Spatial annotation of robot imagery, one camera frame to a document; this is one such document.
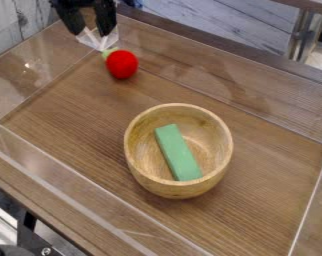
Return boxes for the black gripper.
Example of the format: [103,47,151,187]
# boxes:
[49,0,118,37]

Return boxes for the red plush strawberry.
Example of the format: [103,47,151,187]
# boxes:
[103,48,139,79]

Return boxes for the wooden bowl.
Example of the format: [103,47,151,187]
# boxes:
[124,103,234,199]

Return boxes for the green rectangular block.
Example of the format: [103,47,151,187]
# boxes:
[155,124,203,181]

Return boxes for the black table leg clamp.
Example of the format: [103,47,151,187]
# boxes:
[17,212,64,256]

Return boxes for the metal stool frame background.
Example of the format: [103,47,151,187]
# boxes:
[286,10,322,63]

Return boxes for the clear acrylic tray wall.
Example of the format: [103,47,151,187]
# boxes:
[0,123,207,256]

